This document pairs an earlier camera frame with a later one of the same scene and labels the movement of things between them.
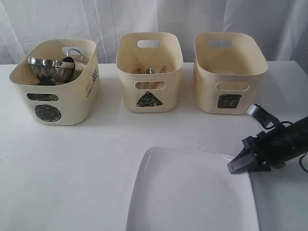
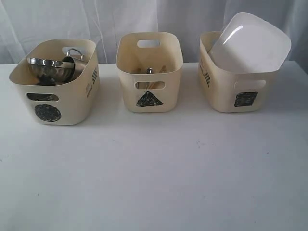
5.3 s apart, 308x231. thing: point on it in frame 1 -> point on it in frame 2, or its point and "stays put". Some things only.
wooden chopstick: x=161 y=71 stays put
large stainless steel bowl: x=49 y=72 stays put
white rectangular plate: x=180 y=189 -> x=252 y=43
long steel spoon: x=149 y=70 stays put
